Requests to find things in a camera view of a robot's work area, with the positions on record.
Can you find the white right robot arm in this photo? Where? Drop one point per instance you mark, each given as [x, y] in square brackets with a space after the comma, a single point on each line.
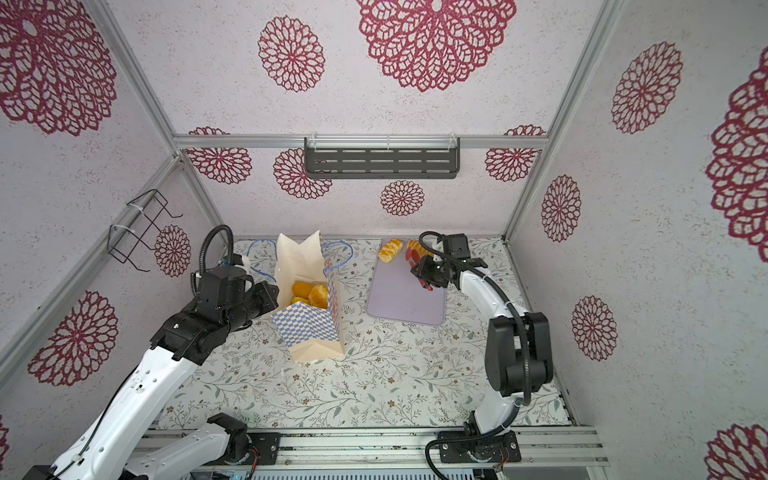
[518, 358]

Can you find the lilac plastic tray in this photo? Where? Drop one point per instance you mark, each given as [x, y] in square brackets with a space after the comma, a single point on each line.
[397, 295]

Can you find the red kitchen tongs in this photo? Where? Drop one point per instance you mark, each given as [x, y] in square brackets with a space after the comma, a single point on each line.
[414, 261]

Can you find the black wire wall rack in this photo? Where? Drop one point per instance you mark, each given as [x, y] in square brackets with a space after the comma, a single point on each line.
[126, 236]

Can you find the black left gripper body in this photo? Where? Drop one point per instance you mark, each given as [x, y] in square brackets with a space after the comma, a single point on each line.
[259, 301]

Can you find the striped bread roll left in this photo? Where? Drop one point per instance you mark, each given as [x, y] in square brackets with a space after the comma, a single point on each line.
[390, 250]

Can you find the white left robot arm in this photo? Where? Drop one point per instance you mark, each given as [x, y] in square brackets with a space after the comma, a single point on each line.
[226, 300]

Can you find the checkered paper bakery bag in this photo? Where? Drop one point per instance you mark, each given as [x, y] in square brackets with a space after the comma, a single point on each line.
[308, 317]

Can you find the grey wall shelf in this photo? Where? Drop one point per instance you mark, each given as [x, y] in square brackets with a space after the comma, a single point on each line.
[386, 159]

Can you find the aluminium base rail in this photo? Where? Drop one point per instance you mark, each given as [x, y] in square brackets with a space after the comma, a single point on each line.
[516, 453]

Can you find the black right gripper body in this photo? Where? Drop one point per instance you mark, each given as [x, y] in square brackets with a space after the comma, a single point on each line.
[434, 272]

